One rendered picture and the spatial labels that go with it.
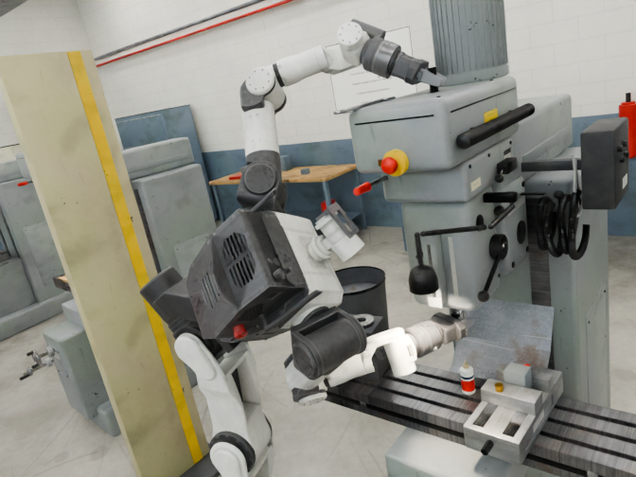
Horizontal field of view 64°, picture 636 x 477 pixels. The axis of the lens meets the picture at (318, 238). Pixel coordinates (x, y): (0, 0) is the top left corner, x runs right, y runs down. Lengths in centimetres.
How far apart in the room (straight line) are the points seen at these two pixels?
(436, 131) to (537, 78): 456
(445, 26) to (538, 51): 415
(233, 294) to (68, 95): 169
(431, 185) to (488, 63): 40
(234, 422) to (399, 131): 91
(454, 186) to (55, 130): 184
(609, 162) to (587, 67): 410
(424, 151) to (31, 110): 182
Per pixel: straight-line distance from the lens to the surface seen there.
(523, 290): 188
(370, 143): 124
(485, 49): 153
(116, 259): 268
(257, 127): 135
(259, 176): 125
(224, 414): 152
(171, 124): 847
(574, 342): 192
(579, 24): 557
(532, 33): 568
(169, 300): 139
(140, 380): 287
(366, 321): 177
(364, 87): 653
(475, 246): 137
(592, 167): 151
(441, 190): 128
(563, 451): 154
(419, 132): 117
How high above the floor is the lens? 197
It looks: 17 degrees down
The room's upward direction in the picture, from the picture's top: 11 degrees counter-clockwise
